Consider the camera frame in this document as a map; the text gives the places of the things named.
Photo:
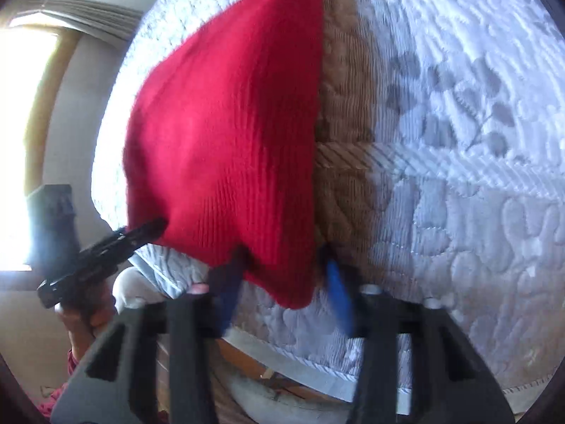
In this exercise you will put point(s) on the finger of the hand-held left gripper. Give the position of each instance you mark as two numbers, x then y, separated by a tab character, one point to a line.
50	225
141	232

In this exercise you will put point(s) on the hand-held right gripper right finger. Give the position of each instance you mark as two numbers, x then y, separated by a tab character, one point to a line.
337	291

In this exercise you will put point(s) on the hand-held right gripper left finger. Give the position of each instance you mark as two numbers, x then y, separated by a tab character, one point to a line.
227	291

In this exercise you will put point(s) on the red knit sweater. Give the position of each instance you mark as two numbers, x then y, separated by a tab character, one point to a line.
220	141

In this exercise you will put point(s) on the person's left hand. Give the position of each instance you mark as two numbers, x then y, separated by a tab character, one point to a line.
84	318

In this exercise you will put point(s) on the bright window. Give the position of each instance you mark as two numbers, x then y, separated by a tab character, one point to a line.
22	141

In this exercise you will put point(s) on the white quilted bedspread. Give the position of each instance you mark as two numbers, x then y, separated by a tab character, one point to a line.
463	185

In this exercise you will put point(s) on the beige curtain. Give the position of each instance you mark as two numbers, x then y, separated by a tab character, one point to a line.
92	15

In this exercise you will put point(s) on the wooden bed frame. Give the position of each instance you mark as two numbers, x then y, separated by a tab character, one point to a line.
282	382

